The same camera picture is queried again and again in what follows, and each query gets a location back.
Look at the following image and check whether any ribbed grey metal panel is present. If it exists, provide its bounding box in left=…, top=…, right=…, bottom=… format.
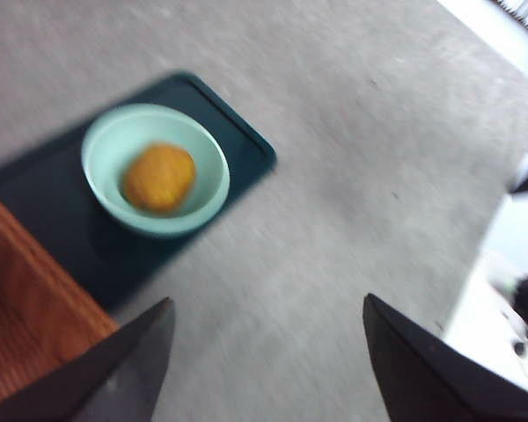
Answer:
left=496, top=0, right=528, bottom=34

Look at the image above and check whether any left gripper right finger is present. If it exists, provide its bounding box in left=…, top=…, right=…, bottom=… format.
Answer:
left=363, top=293, right=528, bottom=422

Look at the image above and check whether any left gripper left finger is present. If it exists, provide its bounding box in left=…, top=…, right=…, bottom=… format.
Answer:
left=0, top=297, right=176, bottom=422

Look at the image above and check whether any yellow-brown kiwi fruit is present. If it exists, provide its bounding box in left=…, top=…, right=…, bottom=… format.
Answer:
left=121, top=142, right=197, bottom=215

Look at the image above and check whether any dark green tray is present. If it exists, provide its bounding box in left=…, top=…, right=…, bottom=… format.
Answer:
left=0, top=70, right=277, bottom=313

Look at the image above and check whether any teal bowl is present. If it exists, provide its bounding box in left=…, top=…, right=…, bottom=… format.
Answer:
left=81, top=103, right=231, bottom=238

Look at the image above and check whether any brown wicker basket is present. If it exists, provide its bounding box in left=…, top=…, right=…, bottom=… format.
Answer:
left=0, top=184, right=120, bottom=410

